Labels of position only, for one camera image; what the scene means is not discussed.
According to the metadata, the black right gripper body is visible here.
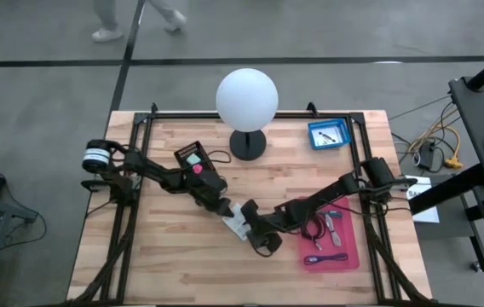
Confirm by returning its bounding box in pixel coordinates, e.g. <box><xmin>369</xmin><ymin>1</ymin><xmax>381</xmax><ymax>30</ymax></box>
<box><xmin>262</xmin><ymin>204</ymin><xmax>301</xmax><ymax>235</ymax></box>

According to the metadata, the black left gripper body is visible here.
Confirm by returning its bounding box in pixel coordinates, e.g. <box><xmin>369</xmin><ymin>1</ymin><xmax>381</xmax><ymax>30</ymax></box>
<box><xmin>190</xmin><ymin>172</ymin><xmax>228</xmax><ymax>206</ymax></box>

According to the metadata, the brown cable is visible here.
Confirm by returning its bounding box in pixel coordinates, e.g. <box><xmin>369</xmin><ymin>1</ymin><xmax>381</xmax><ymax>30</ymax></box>
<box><xmin>206</xmin><ymin>148</ymin><xmax>233</xmax><ymax>165</ymax></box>

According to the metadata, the white cable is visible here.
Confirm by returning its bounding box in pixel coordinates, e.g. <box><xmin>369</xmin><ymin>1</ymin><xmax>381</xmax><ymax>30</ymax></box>
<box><xmin>324</xmin><ymin>212</ymin><xmax>343</xmax><ymax>247</ymax></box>

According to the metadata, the purple cable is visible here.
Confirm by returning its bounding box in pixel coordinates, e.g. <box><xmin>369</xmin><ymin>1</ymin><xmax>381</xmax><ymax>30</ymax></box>
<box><xmin>302</xmin><ymin>252</ymin><xmax>349</xmax><ymax>266</ymax></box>

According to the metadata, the pink translucent bin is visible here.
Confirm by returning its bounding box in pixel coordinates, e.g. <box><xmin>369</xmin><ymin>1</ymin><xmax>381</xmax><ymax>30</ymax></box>
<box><xmin>296</xmin><ymin>194</ymin><xmax>361</xmax><ymax>272</ymax></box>

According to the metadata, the black plastic basket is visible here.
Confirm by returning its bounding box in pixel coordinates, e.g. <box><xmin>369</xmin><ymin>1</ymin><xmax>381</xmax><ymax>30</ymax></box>
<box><xmin>173</xmin><ymin>140</ymin><xmax>217</xmax><ymax>180</ymax></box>

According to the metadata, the blue plastic basket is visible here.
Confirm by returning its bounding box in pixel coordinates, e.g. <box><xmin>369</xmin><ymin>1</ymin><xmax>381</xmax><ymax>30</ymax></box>
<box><xmin>307</xmin><ymin>118</ymin><xmax>353</xmax><ymax>151</ymax></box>

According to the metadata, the white globe lamp black base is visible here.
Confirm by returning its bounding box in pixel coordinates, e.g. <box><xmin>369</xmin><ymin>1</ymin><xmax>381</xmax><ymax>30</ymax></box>
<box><xmin>215</xmin><ymin>67</ymin><xmax>279</xmax><ymax>162</ymax></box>

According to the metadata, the white paper sheet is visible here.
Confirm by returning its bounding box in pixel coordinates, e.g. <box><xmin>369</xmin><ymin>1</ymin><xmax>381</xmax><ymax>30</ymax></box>
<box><xmin>404</xmin><ymin>174</ymin><xmax>441</xmax><ymax>225</ymax></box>

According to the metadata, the person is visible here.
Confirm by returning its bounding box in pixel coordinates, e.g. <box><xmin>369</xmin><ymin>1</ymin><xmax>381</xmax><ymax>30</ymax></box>
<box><xmin>91</xmin><ymin>0</ymin><xmax>187</xmax><ymax>43</ymax></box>

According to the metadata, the black side desk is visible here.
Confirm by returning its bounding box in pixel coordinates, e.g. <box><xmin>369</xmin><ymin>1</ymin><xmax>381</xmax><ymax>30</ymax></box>
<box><xmin>407</xmin><ymin>75</ymin><xmax>484</xmax><ymax>291</ymax></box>

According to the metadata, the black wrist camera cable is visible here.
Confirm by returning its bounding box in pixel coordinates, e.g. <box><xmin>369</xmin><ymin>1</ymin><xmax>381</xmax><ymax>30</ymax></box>
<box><xmin>258</xmin><ymin>243</ymin><xmax>285</xmax><ymax>258</ymax></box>

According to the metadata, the black metal rig frame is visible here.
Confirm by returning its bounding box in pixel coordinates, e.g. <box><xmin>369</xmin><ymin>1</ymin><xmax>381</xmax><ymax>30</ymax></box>
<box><xmin>66</xmin><ymin>101</ymin><xmax>433</xmax><ymax>306</ymax></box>

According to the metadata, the black floor cable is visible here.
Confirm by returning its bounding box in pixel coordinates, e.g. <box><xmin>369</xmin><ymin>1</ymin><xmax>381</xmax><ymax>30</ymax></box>
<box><xmin>0</xmin><ymin>204</ymin><xmax>48</xmax><ymax>253</ymax></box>

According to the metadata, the yellow power cable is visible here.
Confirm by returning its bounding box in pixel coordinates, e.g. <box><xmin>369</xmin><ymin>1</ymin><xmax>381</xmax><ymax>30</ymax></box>
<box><xmin>407</xmin><ymin>123</ymin><xmax>464</xmax><ymax>170</ymax></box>

